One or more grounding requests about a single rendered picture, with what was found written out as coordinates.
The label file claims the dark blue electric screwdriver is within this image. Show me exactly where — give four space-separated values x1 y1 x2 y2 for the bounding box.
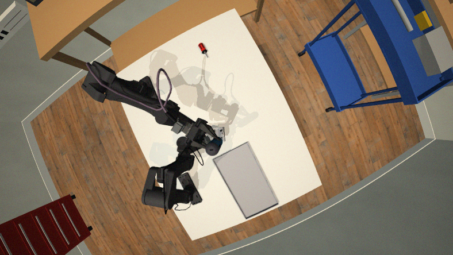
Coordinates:
205 137 222 156

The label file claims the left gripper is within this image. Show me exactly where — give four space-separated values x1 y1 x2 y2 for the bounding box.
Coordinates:
171 117 221 149

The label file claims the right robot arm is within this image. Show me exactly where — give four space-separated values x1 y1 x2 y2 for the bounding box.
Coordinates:
141 136 202 210

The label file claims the red hand screwdriver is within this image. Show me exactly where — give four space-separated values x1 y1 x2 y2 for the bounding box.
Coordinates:
198 43 208 57

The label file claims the grey l-shaped bracket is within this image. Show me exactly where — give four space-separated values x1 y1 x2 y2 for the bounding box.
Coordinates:
212 127 225 142

